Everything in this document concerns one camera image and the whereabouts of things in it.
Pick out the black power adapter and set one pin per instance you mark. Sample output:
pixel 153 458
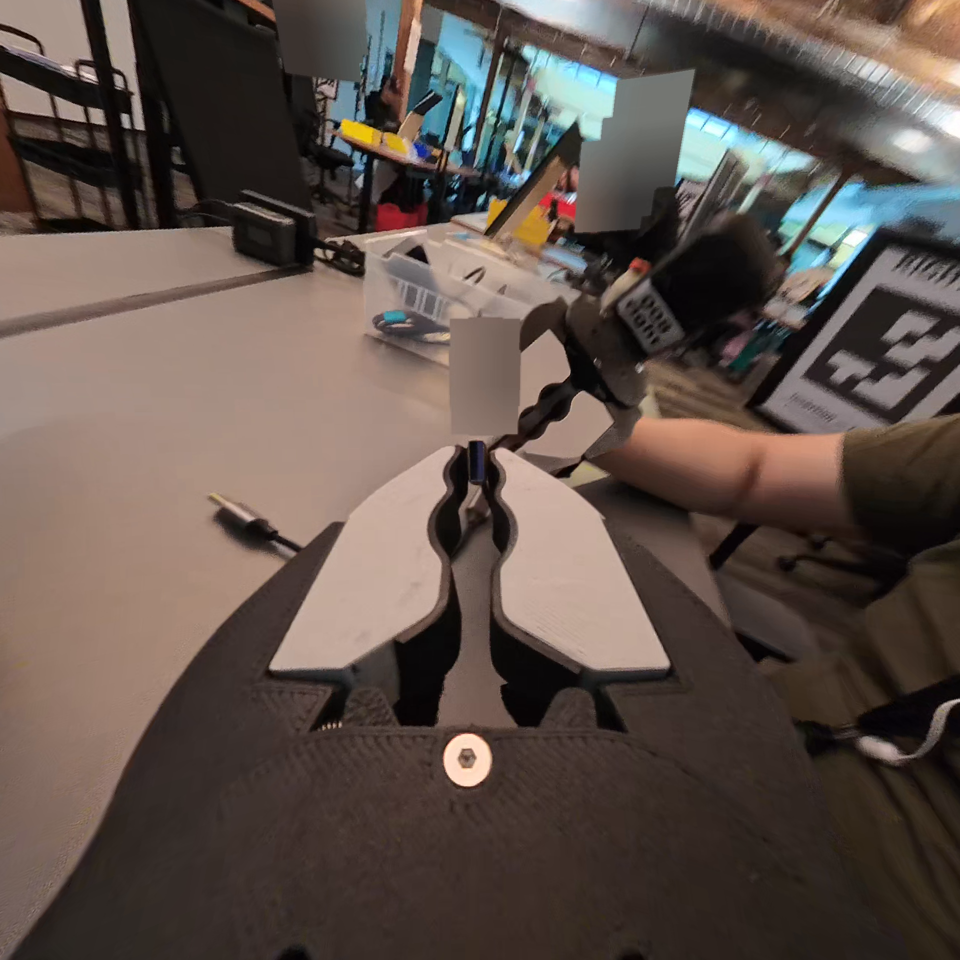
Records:
pixel 262 236

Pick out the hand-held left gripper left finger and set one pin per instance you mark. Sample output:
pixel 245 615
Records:
pixel 360 592

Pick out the black slanted panel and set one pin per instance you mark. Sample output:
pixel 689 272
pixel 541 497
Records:
pixel 225 112

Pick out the person's olive shirt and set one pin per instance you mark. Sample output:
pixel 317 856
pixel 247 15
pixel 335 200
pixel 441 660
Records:
pixel 900 480

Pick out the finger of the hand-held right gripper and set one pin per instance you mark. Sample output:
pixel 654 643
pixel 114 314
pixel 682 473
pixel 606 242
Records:
pixel 611 431
pixel 546 321

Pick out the wooden instruction board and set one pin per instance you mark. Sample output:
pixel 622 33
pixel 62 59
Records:
pixel 540 180

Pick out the black metal cart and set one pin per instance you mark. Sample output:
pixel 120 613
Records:
pixel 45 71

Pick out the clear plastic bin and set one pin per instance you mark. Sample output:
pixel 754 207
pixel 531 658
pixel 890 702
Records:
pixel 420 292

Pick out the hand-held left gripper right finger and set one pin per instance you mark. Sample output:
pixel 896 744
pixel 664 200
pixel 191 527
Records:
pixel 577 592

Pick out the yellow storage bin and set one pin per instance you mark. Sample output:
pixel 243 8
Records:
pixel 525 221
pixel 360 133

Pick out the person's right forearm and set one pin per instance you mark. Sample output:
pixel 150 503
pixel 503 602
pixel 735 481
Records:
pixel 712 465

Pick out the black framed marker sign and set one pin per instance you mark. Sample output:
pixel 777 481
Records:
pixel 885 345

